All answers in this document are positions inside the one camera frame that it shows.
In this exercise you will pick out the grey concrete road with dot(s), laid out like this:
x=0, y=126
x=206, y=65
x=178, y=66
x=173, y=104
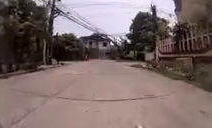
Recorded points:
x=104, y=83

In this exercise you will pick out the house with dark roof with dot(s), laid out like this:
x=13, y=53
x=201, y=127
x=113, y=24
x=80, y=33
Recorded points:
x=98, y=45

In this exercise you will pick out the large tree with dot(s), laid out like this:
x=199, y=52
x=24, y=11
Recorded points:
x=145, y=30

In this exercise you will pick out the utility pole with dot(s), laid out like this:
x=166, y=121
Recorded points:
x=51, y=30

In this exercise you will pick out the robot's own part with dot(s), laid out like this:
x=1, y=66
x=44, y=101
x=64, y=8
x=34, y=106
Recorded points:
x=139, y=126

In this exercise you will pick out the raised kerb strip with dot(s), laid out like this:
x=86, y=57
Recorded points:
x=24, y=71

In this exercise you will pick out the grass verge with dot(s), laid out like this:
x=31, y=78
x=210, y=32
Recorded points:
x=194, y=75

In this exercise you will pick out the row of trees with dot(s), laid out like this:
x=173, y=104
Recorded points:
x=24, y=30

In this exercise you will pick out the dark fence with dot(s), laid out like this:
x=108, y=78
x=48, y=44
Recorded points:
x=14, y=58

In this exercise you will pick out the wall with white railing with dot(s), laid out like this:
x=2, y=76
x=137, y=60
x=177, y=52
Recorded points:
x=189, y=46

